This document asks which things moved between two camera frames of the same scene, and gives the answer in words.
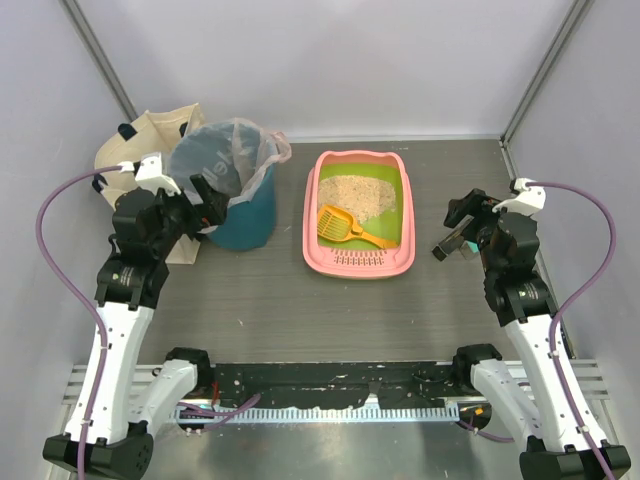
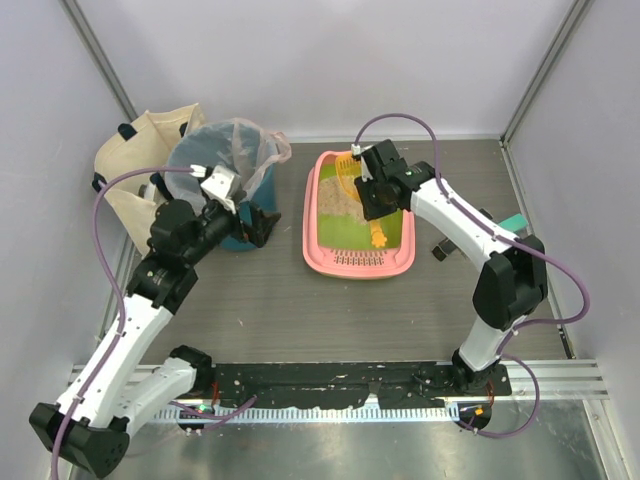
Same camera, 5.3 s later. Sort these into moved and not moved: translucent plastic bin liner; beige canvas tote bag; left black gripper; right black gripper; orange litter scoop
Moved: right black gripper; left black gripper; orange litter scoop
Not moved: translucent plastic bin liner; beige canvas tote bag
